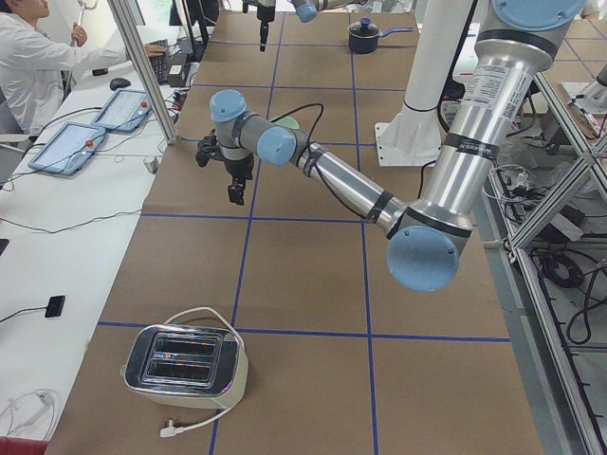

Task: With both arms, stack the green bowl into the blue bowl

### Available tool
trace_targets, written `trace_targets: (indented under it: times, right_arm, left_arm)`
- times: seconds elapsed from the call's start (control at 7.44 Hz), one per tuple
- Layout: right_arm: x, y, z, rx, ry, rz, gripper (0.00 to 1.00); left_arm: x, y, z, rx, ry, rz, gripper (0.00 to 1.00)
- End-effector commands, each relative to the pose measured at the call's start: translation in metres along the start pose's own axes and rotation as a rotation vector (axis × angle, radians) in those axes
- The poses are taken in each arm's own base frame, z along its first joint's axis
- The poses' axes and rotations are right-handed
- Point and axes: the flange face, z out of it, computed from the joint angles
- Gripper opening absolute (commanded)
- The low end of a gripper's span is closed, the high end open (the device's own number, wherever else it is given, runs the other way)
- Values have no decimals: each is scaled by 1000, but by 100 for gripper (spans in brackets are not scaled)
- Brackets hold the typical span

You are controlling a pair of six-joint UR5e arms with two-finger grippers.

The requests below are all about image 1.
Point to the light green bowl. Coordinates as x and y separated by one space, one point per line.
287 122

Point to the dark blue saucepan with lid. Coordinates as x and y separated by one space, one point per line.
364 35

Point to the black keyboard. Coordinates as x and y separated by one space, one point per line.
160 63

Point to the blue teach pendant upper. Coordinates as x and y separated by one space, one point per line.
124 111

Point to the blue teach pendant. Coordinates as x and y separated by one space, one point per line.
69 149
124 111

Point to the black computer mouse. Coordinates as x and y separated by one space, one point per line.
118 83

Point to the blue teach pendant lower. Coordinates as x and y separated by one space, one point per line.
69 149

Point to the cream and chrome toaster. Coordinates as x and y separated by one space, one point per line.
188 366

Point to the small black pad device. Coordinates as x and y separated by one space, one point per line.
54 306

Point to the person in white coat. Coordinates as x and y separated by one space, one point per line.
32 65

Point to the white toaster power plug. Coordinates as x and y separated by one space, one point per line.
170 430

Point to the aluminium frame post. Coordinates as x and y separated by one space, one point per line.
126 24

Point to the white pedestal column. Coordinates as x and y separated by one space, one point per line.
413 137

